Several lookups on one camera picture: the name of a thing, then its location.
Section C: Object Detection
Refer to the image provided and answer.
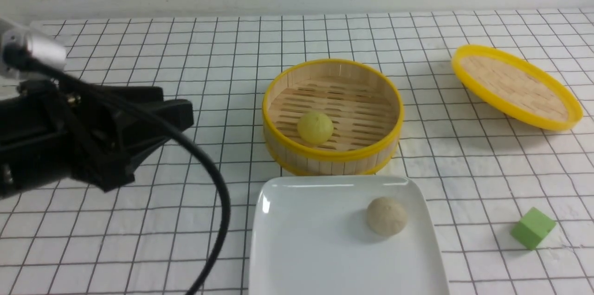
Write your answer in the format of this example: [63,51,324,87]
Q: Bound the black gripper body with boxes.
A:
[0,81,135,199]

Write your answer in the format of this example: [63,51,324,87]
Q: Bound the white steamed bun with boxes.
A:
[366,197,409,237]

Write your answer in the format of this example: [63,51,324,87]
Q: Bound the green foam cube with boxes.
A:
[510,207,556,250]

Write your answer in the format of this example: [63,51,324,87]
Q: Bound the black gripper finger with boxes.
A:
[84,85,165,110]

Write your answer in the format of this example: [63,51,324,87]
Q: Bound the bamboo steamer basket yellow rim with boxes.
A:
[262,59,405,175]

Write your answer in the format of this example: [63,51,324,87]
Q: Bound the white square plate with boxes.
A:
[249,175,450,295]

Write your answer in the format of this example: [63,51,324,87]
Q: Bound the black camera cable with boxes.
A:
[9,47,232,295]

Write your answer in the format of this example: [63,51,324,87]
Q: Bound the yellow steamed bun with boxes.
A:
[297,111,335,145]

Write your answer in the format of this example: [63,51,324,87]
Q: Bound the white checkered tablecloth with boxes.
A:
[0,8,593,295]

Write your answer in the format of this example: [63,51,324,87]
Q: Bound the bamboo steamer lid yellow rim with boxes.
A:
[451,44,583,131]

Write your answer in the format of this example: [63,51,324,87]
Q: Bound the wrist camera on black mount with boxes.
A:
[0,17,67,81]

